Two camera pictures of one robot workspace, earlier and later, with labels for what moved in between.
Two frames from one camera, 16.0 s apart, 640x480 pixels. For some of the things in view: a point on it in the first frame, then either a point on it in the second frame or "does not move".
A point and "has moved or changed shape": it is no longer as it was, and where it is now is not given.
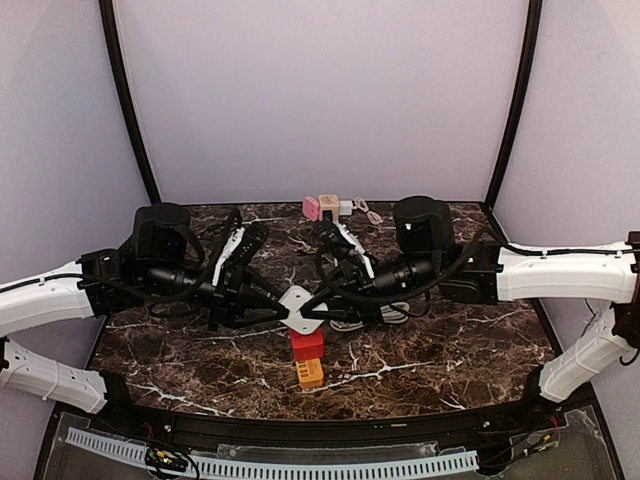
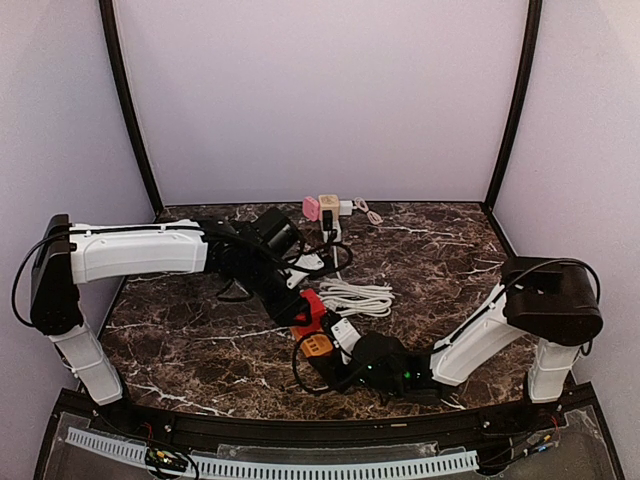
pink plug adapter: x=311 y=208 does not move
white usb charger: x=345 y=207 does not move
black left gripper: x=223 y=296 → x=291 y=310
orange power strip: x=310 y=373 → x=316 y=345
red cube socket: x=308 y=346 has moved or changed shape
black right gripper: x=356 y=288 → x=338 y=357
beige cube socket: x=329 y=202 does not move
